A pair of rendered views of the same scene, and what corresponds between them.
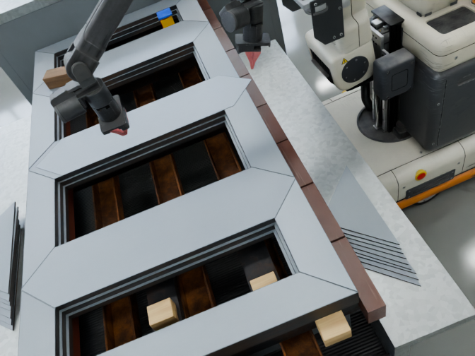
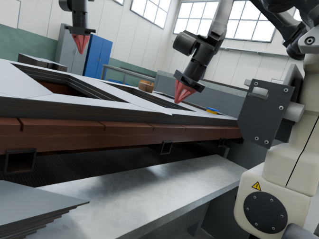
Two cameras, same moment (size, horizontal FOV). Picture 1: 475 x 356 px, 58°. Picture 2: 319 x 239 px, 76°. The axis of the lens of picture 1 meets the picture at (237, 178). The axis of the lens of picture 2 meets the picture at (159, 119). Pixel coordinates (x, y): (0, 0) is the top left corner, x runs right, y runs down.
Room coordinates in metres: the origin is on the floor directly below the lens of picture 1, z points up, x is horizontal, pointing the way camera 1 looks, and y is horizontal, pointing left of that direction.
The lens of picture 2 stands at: (0.58, -0.60, 0.98)
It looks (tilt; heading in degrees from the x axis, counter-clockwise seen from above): 11 degrees down; 42
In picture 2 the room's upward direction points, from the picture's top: 16 degrees clockwise
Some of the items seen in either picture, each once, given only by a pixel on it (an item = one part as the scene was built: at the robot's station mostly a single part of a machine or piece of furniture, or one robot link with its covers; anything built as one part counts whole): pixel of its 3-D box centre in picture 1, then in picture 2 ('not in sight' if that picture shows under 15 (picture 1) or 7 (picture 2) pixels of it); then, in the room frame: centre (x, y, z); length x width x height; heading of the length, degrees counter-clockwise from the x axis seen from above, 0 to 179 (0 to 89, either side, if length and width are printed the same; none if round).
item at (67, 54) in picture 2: not in sight; (71, 53); (3.97, 7.99, 0.97); 1.00 x 0.49 x 1.95; 3
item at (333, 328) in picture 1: (333, 328); not in sight; (0.33, -0.07, 0.79); 0.06 x 0.05 x 0.04; 91
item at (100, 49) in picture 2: not in sight; (96, 60); (5.07, 8.05, 0.97); 1.00 x 0.49 x 1.95; 3
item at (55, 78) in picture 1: (61, 76); (145, 87); (1.55, 0.48, 0.89); 0.12 x 0.06 x 0.05; 74
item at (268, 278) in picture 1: (266, 288); not in sight; (0.47, 0.03, 0.79); 0.06 x 0.05 x 0.04; 91
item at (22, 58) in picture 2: not in sight; (41, 73); (2.13, 4.91, 0.32); 1.20 x 0.80 x 0.65; 99
